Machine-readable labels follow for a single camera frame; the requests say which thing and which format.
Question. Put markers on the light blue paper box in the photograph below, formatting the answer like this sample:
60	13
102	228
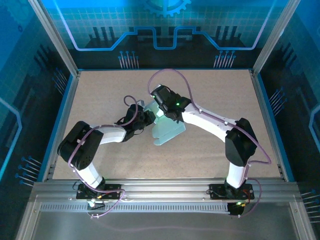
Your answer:
166	130

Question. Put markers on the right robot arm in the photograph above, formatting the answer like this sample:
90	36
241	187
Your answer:
240	145

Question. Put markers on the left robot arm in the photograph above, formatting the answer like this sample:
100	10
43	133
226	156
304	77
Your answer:
87	160

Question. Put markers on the aluminium mounting beam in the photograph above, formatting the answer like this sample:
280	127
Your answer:
165	190

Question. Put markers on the grey metal panel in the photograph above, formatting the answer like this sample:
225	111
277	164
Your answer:
162	227

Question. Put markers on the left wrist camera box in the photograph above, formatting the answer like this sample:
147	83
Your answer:
141	102

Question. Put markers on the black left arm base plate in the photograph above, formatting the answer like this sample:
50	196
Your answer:
112	191

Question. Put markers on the aluminium side rail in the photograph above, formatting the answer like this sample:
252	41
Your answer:
63	120
262	100

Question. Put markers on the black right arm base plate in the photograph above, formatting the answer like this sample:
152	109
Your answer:
217	191

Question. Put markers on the aluminium frame post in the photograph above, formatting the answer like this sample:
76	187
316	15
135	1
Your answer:
57	37
273	37

